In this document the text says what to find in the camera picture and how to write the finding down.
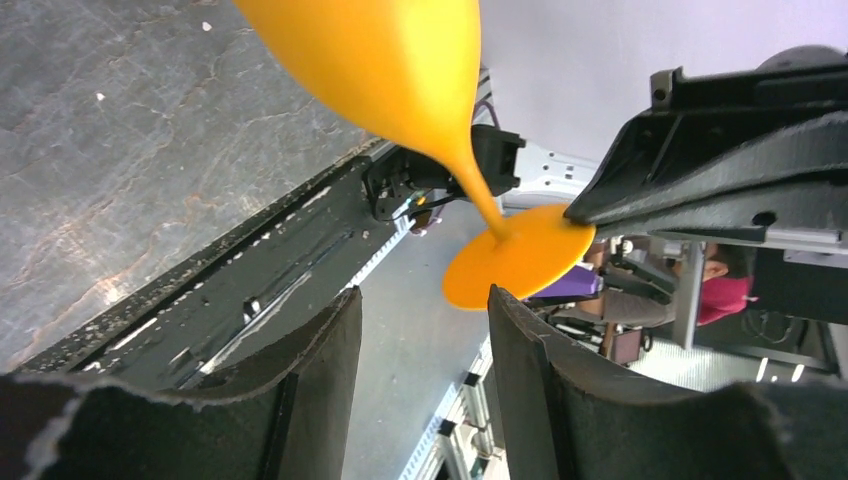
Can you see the purple plastic part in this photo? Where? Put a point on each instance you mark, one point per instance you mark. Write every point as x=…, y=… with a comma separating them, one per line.
x=580, y=281

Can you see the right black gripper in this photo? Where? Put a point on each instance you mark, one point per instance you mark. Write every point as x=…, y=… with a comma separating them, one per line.
x=740, y=150

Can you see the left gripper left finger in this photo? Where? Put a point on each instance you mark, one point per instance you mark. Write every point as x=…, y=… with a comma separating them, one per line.
x=281, y=413

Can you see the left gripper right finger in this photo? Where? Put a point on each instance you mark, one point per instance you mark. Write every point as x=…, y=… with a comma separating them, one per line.
x=571, y=414

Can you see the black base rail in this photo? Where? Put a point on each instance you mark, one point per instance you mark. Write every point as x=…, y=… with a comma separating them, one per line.
x=274, y=269

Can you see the person in red mask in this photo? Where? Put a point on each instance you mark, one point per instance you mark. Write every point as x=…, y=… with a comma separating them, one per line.
x=727, y=281

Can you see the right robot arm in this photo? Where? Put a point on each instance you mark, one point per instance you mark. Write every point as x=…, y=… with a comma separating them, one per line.
x=497, y=151

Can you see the orange wine glass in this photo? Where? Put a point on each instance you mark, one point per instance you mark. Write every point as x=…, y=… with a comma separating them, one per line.
x=407, y=71

